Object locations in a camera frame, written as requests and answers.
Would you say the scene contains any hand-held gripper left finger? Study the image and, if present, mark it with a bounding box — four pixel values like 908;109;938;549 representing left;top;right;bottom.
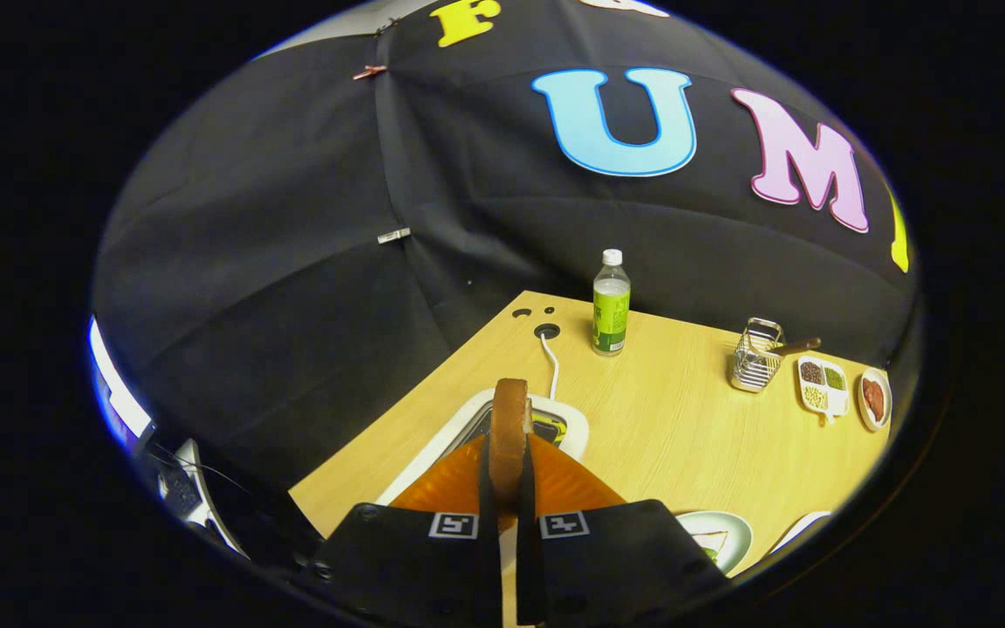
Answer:
293;433;503;628

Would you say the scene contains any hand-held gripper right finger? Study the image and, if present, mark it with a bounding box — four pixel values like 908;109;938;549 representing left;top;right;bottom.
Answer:
516;433;730;628

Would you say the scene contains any toast bread slice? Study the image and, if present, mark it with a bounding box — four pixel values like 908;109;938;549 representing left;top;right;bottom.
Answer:
489;378;531;515

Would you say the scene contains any pale green round plate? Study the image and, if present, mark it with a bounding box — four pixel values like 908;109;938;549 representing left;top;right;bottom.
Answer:
675;510;754;577

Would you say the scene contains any white toaster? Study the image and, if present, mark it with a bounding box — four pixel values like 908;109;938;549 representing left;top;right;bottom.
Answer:
376;390;591;507

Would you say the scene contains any white square plate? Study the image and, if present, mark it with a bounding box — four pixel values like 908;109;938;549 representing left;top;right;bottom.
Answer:
769;510;832;555

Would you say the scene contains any green label water bottle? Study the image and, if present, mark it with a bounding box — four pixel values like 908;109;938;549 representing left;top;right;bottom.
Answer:
591;249;632;357

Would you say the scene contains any divided white bean dish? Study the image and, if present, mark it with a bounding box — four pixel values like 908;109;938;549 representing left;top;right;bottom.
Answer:
796;355;850;426

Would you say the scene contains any round white meat plate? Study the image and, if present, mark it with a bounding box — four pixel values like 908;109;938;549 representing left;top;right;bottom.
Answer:
857;367;892;433

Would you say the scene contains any black backdrop cloth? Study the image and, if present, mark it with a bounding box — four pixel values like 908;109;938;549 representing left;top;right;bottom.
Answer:
91;0;922;489

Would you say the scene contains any white power cable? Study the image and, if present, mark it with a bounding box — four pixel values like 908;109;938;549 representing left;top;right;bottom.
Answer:
537;327;561;402

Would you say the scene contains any wire cutlery holder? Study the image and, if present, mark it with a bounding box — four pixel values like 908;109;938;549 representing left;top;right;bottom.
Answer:
728;317;784;393

